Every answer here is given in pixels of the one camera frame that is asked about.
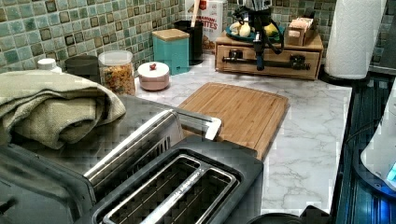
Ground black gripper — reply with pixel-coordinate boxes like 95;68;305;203
236;0;272;71

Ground wooden drawer with black handle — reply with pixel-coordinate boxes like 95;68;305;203
215;45;321;80

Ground wooden drawer cabinet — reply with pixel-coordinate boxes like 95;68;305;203
215;33;324;71

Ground yellow toy lemon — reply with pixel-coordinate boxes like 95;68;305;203
264;23;278;37

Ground toy banana pieces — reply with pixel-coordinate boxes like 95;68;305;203
230;22;250;37

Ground blue plate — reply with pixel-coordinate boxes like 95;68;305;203
225;26;285;43

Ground Stash tea box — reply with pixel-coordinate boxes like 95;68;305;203
285;17;315;46

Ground cereal box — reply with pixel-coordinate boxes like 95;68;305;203
195;0;228;53

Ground black utensil holder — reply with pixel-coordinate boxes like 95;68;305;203
174;21;203;65

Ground wooden spoon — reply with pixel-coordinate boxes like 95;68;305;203
191;0;201;28

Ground bamboo cutting board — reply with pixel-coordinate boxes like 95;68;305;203
179;82;289;160

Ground teal canister with wooden lid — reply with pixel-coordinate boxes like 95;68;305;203
152;28;190;76

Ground paper towel roll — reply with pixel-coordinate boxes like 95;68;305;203
324;0;387;79

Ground pink bowl with white lid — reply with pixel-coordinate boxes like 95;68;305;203
137;62;170;91

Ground clear jar of cereal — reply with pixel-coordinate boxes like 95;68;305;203
98;50;135;95

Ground black two-slot toaster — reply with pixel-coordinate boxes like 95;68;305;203
75;135;263;224

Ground black cup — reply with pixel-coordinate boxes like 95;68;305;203
64;55;100;83

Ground black round base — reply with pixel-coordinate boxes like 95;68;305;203
247;205;331;224

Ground beige folded towel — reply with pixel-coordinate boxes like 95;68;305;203
0;70;126;149

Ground white capped bottle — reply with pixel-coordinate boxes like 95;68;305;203
37;58;62;73

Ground stainless steel toaster oven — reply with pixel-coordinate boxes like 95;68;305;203
0;94;223;224

